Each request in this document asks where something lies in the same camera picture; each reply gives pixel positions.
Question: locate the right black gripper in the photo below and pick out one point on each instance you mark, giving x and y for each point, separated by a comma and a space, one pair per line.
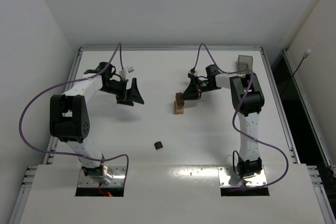
196, 89

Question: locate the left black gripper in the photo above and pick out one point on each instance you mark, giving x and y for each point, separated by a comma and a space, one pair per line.
126, 93

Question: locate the dark arch wood block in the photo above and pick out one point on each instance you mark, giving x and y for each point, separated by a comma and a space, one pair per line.
179, 99

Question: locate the dark transparent plastic bin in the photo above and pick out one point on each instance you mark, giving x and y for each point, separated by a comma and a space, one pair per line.
244, 63

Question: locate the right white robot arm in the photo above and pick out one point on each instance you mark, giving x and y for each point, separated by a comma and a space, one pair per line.
247, 99

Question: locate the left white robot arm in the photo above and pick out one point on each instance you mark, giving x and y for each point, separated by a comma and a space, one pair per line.
103, 78

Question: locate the small dark wood block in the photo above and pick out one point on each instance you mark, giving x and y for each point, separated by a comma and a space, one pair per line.
158, 145

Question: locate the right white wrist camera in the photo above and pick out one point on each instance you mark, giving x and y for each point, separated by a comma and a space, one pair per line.
192, 73

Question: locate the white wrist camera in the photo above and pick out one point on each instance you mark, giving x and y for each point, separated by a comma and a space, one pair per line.
125, 71
192, 73

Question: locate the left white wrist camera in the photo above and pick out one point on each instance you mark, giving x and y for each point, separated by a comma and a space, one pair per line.
125, 71

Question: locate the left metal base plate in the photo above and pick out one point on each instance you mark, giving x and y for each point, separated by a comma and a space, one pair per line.
109, 177

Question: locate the metal base plate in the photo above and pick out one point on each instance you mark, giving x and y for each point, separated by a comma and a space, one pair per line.
228, 179
109, 177

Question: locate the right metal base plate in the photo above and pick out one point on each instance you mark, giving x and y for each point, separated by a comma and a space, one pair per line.
228, 179

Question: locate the black wall cable white plug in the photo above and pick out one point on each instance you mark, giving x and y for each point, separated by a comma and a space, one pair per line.
304, 56

